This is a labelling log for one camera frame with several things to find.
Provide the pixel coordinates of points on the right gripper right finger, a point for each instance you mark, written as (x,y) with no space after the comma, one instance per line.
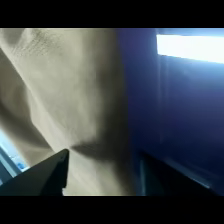
(166,180)

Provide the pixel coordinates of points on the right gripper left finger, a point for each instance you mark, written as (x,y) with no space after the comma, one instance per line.
(43,178)

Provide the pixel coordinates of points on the beige garment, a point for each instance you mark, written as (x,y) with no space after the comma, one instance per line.
(66,100)

